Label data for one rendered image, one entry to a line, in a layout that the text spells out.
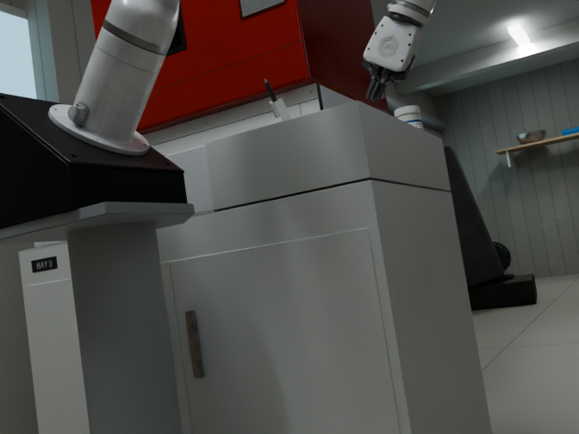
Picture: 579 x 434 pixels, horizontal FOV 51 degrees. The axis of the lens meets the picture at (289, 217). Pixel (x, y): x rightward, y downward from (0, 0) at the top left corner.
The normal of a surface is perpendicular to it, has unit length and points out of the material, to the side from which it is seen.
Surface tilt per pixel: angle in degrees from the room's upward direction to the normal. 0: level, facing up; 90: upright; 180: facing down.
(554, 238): 90
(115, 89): 118
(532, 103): 90
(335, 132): 90
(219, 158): 90
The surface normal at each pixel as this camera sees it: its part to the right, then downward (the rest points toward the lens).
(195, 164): -0.47, 0.00
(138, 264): 0.65, -0.15
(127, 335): 0.31, -0.12
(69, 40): 0.85, -0.17
